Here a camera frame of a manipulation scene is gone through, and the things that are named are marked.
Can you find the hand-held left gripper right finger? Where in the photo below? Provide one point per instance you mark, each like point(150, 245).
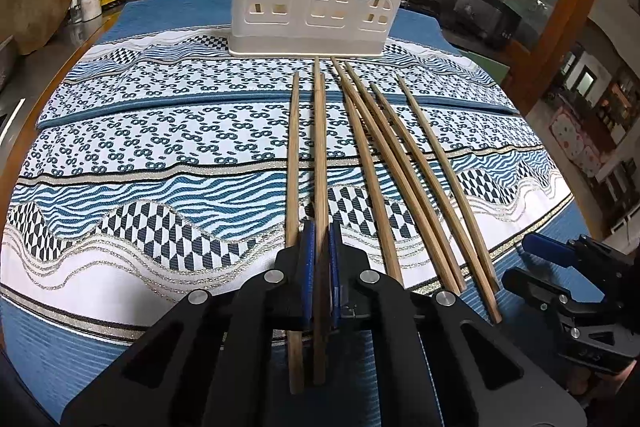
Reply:
point(335, 267)

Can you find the blue white patterned cloth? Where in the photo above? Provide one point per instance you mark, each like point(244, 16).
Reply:
point(165, 147)

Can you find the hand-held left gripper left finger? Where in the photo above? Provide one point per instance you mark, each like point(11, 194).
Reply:
point(309, 257)

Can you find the single wooden chopstick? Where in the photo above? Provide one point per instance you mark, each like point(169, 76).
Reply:
point(320, 157)

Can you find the small white seasoning shaker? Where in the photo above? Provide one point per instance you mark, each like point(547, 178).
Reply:
point(90, 4)

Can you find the white pink printed panel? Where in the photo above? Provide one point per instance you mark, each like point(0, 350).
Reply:
point(575, 142)

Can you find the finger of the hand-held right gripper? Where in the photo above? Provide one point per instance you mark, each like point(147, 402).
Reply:
point(545, 249)
point(535, 289)

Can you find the black toaster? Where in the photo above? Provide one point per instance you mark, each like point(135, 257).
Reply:
point(480, 17)

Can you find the green cabinet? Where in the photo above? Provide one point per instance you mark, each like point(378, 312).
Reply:
point(492, 67)

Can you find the person's right hand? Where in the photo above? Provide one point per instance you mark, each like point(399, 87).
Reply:
point(582, 379)

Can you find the row of wooden chopsticks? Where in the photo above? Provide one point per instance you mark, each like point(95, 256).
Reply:
point(293, 157)

